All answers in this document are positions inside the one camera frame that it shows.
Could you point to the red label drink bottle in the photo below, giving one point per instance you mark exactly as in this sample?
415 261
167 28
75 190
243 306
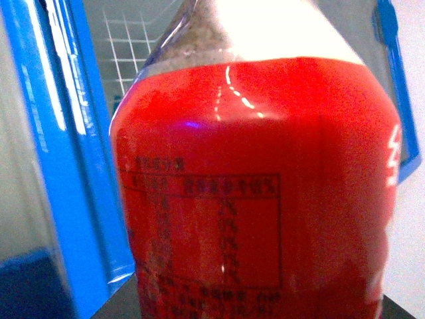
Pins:
257 159

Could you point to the white wire freezer basket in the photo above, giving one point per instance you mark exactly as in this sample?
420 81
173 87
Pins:
129 34

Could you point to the white chest freezer blue rim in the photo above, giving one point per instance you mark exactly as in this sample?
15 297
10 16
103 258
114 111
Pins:
74 149

